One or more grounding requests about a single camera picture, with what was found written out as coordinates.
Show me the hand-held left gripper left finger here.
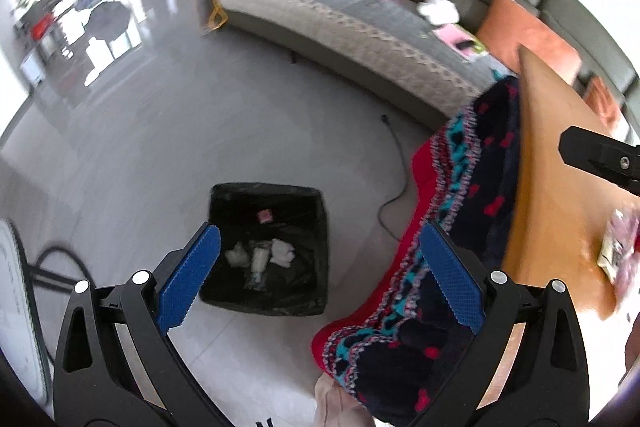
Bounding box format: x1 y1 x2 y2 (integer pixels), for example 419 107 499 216
52 222 236 427

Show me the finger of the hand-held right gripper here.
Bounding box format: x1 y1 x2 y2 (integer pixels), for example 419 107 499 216
559 125 640 196

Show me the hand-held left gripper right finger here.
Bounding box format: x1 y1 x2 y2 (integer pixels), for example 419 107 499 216
415 221 591 427

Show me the crinkled pinkish plastic wrapper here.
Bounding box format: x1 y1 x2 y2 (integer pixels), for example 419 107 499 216
597 207 640 308

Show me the black lined trash bin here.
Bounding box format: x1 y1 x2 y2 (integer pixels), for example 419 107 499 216
199 182 330 317

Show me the crumpled white tissue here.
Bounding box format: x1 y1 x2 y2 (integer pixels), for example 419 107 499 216
270 238 296 268
225 241 250 268

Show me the small orange cushion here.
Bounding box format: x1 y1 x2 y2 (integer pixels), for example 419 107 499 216
582 77 623 132

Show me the clear plastic tube wrapper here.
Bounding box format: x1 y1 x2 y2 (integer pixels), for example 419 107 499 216
245 246 271 293

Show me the red and black patterned blanket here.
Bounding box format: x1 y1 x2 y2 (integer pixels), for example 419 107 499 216
311 76 523 427

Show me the large orange cushion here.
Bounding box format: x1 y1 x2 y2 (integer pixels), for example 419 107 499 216
475 0 583 82

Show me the beige cloth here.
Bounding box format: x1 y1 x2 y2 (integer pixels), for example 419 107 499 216
314 377 376 427

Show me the white round fan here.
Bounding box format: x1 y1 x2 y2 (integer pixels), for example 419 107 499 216
0 217 53 408

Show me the pink book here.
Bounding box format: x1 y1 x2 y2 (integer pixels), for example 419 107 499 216
434 24 488 60

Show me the white cloth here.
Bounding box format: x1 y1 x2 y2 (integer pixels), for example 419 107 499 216
417 0 461 26

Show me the small white cabinet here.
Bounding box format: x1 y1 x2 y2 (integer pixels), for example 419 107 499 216
20 52 46 85

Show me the grey umbrella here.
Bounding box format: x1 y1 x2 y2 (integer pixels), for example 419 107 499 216
82 1 132 42

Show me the red box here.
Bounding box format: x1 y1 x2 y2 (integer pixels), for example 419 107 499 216
31 13 53 40

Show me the grey patterned sofa cover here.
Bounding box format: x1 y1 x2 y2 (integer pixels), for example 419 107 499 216
215 0 516 118

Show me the black floor cable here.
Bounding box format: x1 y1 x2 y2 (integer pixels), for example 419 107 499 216
377 114 416 235

